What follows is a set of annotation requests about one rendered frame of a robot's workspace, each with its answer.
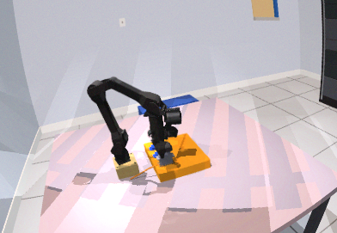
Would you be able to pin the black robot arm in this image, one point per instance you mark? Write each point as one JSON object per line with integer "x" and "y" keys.
{"x": 152, "y": 103}

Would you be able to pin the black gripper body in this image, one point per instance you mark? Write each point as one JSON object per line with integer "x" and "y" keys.
{"x": 157, "y": 134}

